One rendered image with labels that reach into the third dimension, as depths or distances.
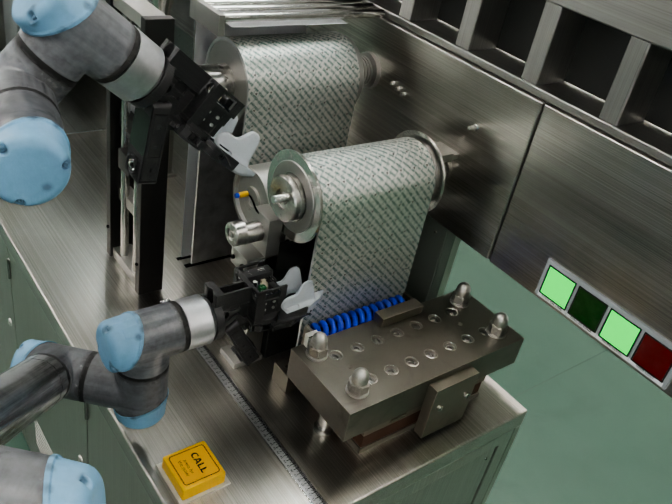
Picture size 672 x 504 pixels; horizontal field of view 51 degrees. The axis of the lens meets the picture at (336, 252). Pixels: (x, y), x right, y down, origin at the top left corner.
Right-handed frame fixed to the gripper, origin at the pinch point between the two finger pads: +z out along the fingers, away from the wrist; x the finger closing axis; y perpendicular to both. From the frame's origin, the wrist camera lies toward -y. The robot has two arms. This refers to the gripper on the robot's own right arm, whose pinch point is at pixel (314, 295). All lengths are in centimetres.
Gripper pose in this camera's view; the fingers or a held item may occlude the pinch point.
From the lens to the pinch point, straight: 117.3
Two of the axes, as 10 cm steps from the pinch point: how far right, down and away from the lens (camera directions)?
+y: 1.7, -8.2, -5.5
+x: -5.8, -5.3, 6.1
